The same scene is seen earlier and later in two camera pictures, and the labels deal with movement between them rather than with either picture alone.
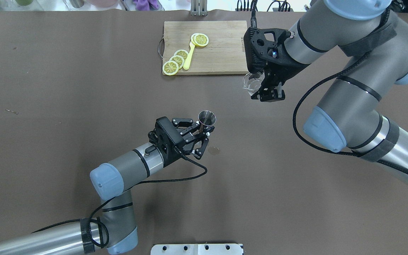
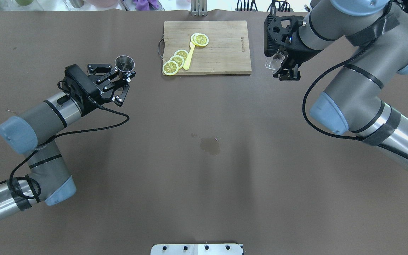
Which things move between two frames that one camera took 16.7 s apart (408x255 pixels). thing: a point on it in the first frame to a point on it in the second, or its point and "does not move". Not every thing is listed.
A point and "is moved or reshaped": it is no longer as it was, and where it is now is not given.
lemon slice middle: x=179 y=60 does not move
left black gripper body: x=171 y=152 to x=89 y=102
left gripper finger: x=182 y=122 to x=101 y=69
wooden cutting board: x=224 y=54 does not move
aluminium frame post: x=199 y=7 does not move
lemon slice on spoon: x=199 y=39 does not move
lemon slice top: x=170 y=68 does not move
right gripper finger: x=268 y=95 to x=288 y=72
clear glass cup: x=252 y=81 is moved or reshaped
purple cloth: x=146 y=5 does not move
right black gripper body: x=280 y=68 to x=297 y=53
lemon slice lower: x=182 y=53 does not move
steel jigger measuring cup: x=207 y=118 to x=124 y=63
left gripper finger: x=198 y=152 to x=124 y=83
